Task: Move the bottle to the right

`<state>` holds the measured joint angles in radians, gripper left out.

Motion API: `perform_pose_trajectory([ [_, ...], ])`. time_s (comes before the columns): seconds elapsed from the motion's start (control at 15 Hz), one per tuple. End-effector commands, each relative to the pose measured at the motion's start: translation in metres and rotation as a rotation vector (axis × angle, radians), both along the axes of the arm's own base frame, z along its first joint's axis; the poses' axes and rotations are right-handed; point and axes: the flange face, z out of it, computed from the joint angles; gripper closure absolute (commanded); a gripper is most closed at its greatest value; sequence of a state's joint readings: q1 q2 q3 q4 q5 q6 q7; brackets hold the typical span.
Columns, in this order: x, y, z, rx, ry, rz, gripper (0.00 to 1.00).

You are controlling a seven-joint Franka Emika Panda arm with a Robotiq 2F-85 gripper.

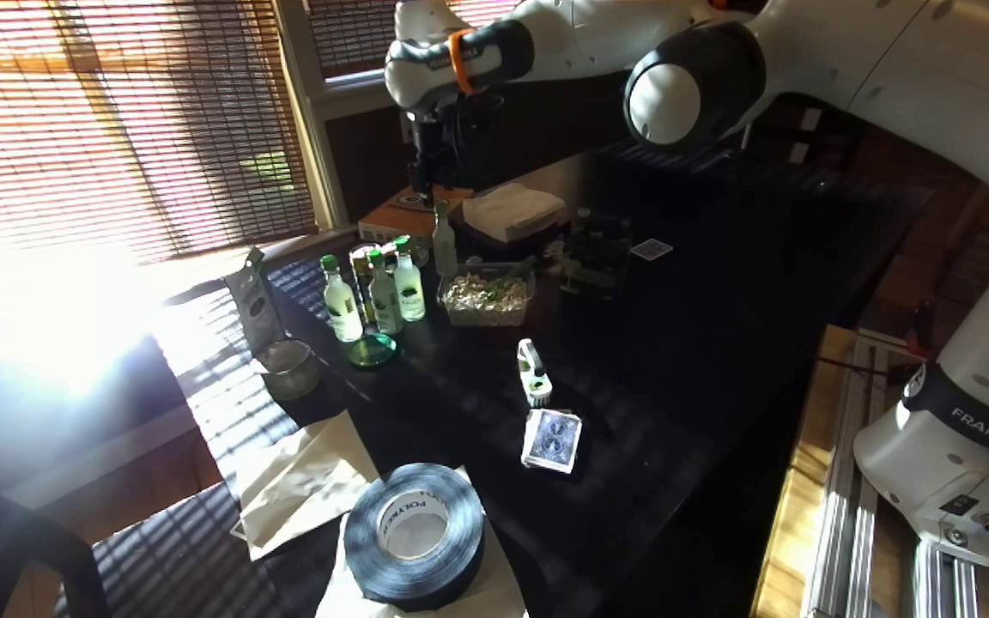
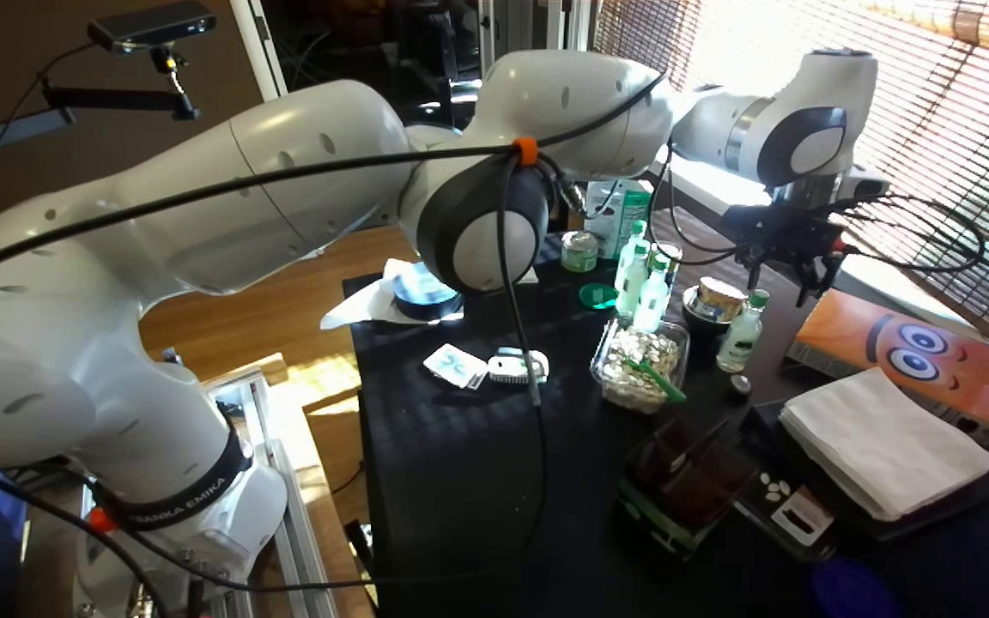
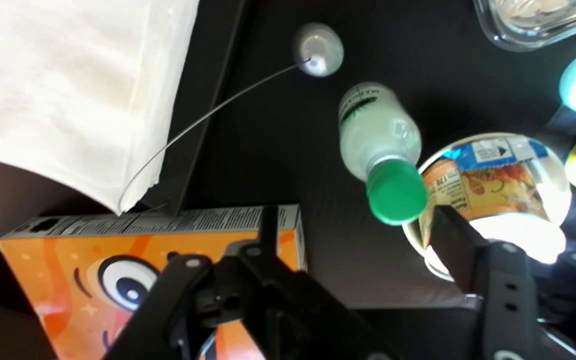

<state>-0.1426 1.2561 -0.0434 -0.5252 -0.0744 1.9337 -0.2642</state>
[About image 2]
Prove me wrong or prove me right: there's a brown green box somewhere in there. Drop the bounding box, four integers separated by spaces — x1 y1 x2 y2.
614 409 756 557

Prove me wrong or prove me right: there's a purple round object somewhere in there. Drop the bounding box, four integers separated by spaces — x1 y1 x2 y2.
807 553 901 618

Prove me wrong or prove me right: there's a white paper napkin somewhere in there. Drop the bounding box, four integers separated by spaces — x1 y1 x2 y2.
505 259 543 292

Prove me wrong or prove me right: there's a small white bottle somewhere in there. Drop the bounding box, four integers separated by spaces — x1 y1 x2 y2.
485 344 554 388

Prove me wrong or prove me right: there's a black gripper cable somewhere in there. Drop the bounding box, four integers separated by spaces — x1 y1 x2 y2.
653 142 989 282

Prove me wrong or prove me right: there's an orange book with eyes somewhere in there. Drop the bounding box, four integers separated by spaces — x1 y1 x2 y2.
794 284 989 438

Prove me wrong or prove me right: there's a small white packet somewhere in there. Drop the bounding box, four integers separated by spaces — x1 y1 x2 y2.
420 336 494 394

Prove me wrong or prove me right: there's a black camera on stand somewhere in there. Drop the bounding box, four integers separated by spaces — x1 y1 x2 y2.
42 0 220 123

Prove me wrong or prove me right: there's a green plastic lid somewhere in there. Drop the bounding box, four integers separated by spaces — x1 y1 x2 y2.
573 280 622 316

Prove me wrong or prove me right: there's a ceramic cup on saucer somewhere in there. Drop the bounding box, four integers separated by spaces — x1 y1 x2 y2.
679 273 752 334

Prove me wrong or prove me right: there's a white green carton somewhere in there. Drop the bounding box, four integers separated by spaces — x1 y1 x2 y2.
581 171 661 260

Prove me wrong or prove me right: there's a clear bottle green cap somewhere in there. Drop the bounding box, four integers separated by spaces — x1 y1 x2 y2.
713 284 774 379

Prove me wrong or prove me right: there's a small glass jar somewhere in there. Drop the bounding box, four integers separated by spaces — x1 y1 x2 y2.
557 226 605 280

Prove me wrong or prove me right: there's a metal frame robot stand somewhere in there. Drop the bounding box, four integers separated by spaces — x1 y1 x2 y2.
198 360 345 618

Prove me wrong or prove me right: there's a white spray bottle green trigger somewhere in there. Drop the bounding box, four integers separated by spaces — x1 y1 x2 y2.
610 218 653 327

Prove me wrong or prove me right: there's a bamboo window blind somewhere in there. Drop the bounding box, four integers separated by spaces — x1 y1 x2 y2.
591 0 989 336

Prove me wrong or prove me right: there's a folded white towel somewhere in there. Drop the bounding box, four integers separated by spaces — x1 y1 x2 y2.
776 363 989 527

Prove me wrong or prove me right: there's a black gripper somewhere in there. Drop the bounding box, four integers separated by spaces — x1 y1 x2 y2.
732 180 854 311

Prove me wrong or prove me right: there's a clear plastic food container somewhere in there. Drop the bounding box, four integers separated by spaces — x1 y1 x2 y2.
589 313 695 417

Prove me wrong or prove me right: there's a black notebook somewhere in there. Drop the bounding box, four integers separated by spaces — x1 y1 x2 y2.
732 392 989 567

